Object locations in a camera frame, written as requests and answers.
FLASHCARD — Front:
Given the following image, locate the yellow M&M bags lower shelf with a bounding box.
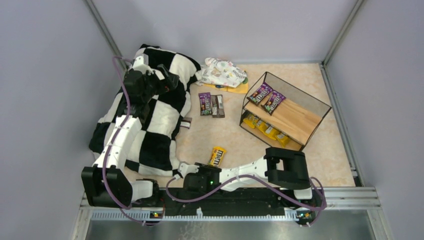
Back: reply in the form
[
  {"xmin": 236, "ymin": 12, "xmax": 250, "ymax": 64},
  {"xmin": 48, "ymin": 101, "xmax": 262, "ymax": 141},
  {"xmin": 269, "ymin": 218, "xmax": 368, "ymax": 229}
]
[{"xmin": 241, "ymin": 113, "xmax": 291, "ymax": 148}]

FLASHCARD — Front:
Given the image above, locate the brown M&M bag on table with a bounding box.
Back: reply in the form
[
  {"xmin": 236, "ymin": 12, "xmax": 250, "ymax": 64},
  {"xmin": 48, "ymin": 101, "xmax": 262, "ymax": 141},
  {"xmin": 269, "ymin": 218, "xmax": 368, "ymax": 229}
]
[{"xmin": 211, "ymin": 94, "xmax": 225, "ymax": 118}]

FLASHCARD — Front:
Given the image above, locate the floral white cloth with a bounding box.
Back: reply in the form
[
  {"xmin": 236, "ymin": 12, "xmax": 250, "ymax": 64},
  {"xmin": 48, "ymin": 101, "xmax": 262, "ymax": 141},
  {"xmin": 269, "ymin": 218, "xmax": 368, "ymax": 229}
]
[{"xmin": 198, "ymin": 57, "xmax": 248, "ymax": 88}]

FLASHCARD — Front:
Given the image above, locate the black white checkered pillow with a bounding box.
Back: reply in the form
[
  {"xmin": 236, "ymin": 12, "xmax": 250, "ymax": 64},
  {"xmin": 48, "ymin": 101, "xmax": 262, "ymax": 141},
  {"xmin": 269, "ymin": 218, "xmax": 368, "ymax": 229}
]
[{"xmin": 88, "ymin": 43, "xmax": 202, "ymax": 177}]

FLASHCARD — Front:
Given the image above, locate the yellow M&M bag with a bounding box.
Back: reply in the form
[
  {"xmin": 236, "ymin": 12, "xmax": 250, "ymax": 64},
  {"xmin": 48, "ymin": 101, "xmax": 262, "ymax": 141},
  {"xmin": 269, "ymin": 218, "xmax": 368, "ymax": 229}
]
[{"xmin": 208, "ymin": 146, "xmax": 227, "ymax": 167}]

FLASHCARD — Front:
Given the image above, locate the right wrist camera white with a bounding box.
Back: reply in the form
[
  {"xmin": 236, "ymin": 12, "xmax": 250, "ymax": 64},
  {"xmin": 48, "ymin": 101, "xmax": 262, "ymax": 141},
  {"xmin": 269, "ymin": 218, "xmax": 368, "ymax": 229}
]
[{"xmin": 177, "ymin": 161, "xmax": 199, "ymax": 178}]

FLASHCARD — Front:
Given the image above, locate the purple M&M bag on table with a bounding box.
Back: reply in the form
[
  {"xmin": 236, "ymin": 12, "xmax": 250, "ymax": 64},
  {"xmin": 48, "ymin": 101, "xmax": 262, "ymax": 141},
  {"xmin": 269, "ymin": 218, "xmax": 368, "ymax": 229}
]
[{"xmin": 198, "ymin": 92, "xmax": 212, "ymax": 116}]

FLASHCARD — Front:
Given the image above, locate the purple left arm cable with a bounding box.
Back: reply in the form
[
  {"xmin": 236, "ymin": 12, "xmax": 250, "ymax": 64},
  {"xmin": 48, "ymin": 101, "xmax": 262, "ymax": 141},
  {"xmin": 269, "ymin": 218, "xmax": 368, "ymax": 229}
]
[{"xmin": 101, "ymin": 56, "xmax": 160, "ymax": 227}]

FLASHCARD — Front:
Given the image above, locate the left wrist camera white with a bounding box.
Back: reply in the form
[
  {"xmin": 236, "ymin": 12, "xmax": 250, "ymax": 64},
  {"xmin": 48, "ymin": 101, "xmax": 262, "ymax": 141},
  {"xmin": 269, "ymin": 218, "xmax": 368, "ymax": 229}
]
[{"xmin": 132, "ymin": 53, "xmax": 155, "ymax": 76}]

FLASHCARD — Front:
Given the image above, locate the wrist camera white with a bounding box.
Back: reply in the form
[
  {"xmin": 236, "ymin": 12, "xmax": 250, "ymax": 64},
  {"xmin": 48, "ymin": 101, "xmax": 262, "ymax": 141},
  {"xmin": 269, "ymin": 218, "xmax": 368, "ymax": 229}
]
[
  {"xmin": 132, "ymin": 53, "xmax": 155, "ymax": 76},
  {"xmin": 177, "ymin": 161, "xmax": 199, "ymax": 178}
]

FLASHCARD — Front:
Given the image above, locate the white toothed rail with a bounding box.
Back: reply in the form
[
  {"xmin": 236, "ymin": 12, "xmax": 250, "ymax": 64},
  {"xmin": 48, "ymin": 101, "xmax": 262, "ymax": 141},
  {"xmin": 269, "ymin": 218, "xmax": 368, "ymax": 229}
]
[{"xmin": 91, "ymin": 207, "xmax": 299, "ymax": 222}]

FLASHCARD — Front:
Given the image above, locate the purple m&m bag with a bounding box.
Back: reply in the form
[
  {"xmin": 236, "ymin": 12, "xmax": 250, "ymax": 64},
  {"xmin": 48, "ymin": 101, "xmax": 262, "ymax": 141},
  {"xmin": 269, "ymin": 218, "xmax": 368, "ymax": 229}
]
[
  {"xmin": 246, "ymin": 82, "xmax": 274, "ymax": 106},
  {"xmin": 198, "ymin": 92, "xmax": 212, "ymax": 116},
  {"xmin": 261, "ymin": 90, "xmax": 286, "ymax": 116}
]

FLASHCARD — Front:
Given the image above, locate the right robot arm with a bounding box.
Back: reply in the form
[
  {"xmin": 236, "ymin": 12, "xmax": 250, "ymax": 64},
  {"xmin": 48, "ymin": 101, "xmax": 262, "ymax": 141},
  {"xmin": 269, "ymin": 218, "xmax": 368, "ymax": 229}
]
[{"xmin": 176, "ymin": 147, "xmax": 327, "ymax": 211}]

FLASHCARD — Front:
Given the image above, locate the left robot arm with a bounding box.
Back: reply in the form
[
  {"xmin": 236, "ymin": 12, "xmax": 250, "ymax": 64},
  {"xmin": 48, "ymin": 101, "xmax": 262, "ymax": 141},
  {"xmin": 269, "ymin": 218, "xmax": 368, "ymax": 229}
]
[{"xmin": 81, "ymin": 64, "xmax": 179, "ymax": 209}]

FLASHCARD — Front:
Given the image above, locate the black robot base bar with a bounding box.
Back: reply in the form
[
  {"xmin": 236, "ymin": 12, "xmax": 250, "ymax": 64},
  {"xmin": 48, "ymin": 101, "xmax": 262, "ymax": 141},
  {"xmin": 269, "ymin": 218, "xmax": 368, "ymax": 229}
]
[{"xmin": 132, "ymin": 187, "xmax": 327, "ymax": 218}]

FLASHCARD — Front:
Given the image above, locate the black wire wooden shelf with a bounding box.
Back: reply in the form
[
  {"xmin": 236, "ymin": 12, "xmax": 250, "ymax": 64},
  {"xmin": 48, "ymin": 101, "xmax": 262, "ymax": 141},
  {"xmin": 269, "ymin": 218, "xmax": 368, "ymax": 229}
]
[{"xmin": 239, "ymin": 71, "xmax": 331, "ymax": 151}]

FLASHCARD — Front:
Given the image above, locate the yellow cloth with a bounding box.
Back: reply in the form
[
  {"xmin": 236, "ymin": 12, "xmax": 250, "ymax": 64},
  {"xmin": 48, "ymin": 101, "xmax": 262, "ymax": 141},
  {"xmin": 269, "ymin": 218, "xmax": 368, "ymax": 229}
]
[{"xmin": 203, "ymin": 82, "xmax": 249, "ymax": 94}]

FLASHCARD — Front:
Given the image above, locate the purple M&M bag on shelf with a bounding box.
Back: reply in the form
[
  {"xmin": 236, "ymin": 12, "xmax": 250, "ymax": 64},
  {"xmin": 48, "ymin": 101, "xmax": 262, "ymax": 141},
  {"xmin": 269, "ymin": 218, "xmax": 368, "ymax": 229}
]
[{"xmin": 246, "ymin": 82, "xmax": 274, "ymax": 106}]

